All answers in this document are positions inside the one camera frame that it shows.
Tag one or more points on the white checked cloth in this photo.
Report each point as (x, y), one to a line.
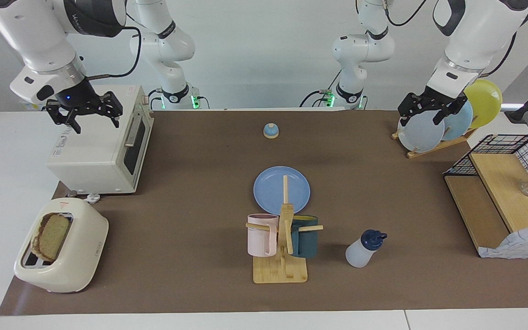
(525, 243)

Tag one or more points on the cream two-slot toaster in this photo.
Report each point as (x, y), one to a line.
(85, 247)

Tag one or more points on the white toaster oven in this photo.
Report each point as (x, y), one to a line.
(90, 156)

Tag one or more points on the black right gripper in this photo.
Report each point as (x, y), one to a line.
(78, 94)

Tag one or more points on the white power strip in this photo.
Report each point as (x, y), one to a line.
(30, 106)

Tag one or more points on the light blue round plate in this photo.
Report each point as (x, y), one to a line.
(459, 123)

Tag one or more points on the wooden mug rack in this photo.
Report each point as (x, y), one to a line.
(280, 272)

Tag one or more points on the pink mug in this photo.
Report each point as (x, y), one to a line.
(259, 240)

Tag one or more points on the wooden plate rack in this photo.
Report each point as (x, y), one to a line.
(433, 147)

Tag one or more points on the teal mug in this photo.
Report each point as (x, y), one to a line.
(307, 243)

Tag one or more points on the yellow round plate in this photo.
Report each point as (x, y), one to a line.
(484, 101)

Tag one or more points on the white bottle with blue cap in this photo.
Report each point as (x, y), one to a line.
(360, 254)

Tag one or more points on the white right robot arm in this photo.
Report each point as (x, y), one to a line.
(39, 36)

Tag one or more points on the grey round plate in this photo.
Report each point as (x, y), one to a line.
(422, 135)

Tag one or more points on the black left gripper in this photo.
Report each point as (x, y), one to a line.
(436, 98)

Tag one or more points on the small blue bell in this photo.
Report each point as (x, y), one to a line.
(271, 132)

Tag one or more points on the brown table mat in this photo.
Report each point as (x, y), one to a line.
(177, 238)

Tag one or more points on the wooden shelf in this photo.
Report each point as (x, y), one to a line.
(502, 192)

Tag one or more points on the brown bread slice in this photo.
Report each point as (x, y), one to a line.
(53, 236)

